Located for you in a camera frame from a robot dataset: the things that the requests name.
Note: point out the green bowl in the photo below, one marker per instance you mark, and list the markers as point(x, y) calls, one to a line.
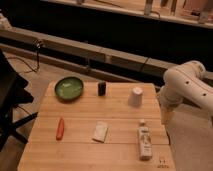
point(69, 88)

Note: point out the wooden table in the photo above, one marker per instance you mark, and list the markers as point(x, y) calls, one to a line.
point(120, 131)

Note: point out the black eraser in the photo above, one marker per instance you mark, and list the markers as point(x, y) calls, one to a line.
point(101, 88)

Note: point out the black chair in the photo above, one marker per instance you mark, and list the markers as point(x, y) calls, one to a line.
point(12, 93)

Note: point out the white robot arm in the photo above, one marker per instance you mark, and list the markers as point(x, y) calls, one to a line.
point(184, 81)

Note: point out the white plastic bottle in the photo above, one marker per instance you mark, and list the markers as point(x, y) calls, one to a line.
point(145, 145)

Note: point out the white ceramic cup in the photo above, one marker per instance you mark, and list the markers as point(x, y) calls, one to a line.
point(135, 98)

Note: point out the orange carrot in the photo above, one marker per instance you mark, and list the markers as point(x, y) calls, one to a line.
point(60, 129)

